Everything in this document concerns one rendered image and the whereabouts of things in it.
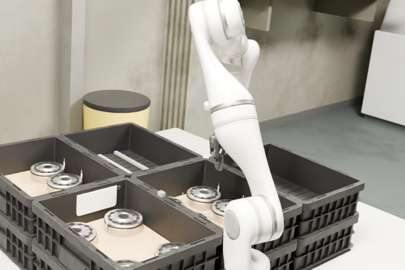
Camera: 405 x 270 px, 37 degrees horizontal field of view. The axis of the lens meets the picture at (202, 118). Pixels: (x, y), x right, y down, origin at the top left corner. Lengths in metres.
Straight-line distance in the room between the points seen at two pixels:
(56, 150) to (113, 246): 0.55
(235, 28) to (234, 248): 0.44
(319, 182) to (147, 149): 0.60
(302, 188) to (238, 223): 0.88
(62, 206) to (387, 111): 4.59
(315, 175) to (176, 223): 0.60
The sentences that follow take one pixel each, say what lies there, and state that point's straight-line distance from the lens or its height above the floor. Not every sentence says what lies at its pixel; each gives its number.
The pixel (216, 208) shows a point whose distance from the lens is 1.74.
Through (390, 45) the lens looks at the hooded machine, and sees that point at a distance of 5.82.
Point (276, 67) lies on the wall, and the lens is 5.21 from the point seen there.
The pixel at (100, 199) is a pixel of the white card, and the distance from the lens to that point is 1.68.
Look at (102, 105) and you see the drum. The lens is 3.42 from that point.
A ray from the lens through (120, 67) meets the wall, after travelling 3.97.
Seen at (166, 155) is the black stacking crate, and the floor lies 0.88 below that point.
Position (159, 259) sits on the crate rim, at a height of 0.93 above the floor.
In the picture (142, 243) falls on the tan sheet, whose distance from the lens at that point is 1.59.
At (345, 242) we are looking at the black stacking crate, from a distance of 1.95.
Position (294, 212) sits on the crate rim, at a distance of 1.64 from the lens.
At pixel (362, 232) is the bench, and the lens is 2.11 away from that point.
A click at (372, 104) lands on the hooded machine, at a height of 0.17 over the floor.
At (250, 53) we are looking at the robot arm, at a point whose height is 1.32.
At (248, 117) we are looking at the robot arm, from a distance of 1.20.
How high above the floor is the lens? 1.61
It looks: 17 degrees down
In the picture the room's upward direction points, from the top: 5 degrees clockwise
